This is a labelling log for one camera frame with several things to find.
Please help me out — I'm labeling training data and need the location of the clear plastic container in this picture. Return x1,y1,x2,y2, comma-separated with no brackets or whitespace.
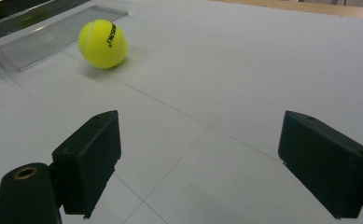
0,0,130,72

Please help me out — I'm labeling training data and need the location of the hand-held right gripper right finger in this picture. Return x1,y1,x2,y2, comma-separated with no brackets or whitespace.
277,110,363,220

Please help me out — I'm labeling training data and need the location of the white surface board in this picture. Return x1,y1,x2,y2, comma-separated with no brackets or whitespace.
0,0,363,224

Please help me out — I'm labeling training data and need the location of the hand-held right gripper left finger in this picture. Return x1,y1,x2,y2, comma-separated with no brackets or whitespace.
51,110,122,219

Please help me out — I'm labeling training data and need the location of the wooden table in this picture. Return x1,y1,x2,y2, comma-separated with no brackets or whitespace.
210,0,363,21

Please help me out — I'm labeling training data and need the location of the yellow tennis ball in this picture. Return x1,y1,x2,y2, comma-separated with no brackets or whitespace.
77,19,128,70

